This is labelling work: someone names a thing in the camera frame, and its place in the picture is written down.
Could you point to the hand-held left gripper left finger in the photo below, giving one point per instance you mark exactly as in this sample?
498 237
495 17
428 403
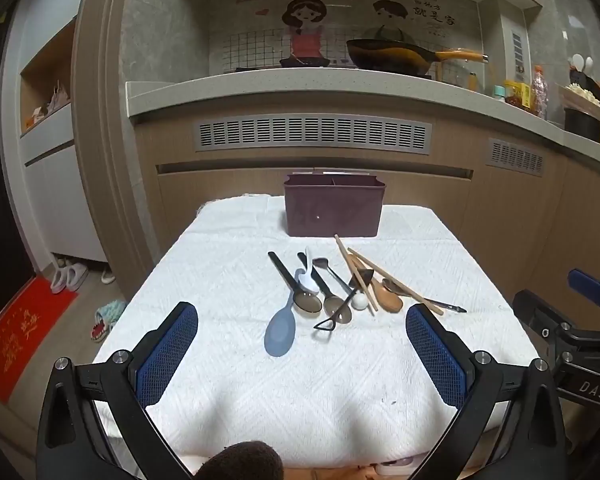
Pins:
167 355

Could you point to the white wall unit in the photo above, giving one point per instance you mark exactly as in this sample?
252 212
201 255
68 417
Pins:
514 50

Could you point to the yellow food package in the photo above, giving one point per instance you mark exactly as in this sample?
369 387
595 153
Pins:
517 95

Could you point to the wooden spoon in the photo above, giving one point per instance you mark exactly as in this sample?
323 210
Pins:
390 301

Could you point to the cartoon boy wall sticker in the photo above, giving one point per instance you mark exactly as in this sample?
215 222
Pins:
390 10

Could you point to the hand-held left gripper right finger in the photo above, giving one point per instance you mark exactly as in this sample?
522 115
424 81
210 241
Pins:
437 355

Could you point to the cartoon girl wall sticker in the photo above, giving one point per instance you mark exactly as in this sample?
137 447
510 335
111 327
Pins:
305 15

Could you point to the teal cup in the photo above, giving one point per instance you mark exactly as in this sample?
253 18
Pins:
499 92

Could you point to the small metal spoon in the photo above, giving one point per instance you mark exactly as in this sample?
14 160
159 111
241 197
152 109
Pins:
322 263

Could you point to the plastic bottle with orange cap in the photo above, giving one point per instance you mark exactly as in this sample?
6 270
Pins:
539 92

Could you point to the dark brown fuzzy object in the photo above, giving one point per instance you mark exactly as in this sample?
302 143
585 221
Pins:
245 462

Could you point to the white textured tablecloth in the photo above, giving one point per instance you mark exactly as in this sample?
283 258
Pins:
280 400

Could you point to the grey speckled kitchen counter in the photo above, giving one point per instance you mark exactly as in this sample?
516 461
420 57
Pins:
280 85

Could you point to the long grey vent grille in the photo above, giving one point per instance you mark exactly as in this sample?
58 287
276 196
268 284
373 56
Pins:
310 136

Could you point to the dark purple utensil holder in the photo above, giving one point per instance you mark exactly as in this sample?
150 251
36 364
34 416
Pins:
330 210

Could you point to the light wood base cabinet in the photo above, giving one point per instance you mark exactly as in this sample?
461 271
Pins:
230 190

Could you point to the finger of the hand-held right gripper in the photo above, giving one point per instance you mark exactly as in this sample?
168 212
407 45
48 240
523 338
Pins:
587 282
535 312

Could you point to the white shoe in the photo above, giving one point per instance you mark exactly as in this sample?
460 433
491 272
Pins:
107 276

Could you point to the red floor mat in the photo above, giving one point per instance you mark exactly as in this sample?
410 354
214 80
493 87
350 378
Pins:
20 335

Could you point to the small white ball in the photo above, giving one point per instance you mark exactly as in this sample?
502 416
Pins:
360 301

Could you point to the black plastic scoop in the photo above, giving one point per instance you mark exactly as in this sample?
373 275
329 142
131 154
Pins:
362 279

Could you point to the blue-grey silicone spoon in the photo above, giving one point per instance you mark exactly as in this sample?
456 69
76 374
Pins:
280 332

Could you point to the black holder with white spoons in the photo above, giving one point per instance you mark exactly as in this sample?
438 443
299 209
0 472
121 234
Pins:
592 80

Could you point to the white tall cabinet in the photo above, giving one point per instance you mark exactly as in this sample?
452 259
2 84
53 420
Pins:
55 185

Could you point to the grey slipper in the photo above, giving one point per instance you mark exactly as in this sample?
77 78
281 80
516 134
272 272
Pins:
77 275
59 281

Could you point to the small grey vent grille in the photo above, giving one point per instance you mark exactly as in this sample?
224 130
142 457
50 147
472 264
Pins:
517 156

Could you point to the tray of white snacks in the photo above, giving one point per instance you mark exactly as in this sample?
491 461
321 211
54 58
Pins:
582 94

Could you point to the black pot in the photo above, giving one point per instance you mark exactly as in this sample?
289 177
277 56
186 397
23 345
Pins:
582 124

